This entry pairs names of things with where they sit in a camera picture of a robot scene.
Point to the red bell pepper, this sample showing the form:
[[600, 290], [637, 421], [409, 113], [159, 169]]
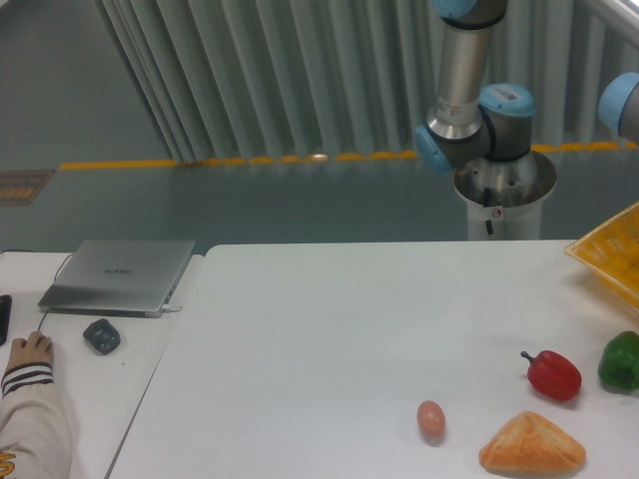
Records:
[[553, 375]]

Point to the cream striped sleeve forearm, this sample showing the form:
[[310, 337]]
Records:
[[35, 435]]

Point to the green bell pepper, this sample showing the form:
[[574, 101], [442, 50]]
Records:
[[618, 366]]

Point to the yellow plastic basket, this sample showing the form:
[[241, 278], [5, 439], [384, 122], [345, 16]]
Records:
[[610, 253]]

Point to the grey pleated curtain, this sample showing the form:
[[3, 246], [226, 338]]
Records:
[[276, 79]]

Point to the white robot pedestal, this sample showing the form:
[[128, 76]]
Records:
[[504, 201]]

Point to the silver closed laptop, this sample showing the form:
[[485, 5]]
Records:
[[135, 278]]

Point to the brown egg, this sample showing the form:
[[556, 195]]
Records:
[[430, 419]]

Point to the triangular bread loaf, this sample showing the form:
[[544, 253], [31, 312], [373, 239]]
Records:
[[531, 444]]

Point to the person's hand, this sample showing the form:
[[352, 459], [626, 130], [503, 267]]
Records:
[[36, 348]]

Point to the dark grey small device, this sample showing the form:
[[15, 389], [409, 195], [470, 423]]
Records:
[[102, 336]]

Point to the black phone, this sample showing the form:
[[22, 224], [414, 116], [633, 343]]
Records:
[[5, 313]]

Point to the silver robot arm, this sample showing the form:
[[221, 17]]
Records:
[[461, 75]]

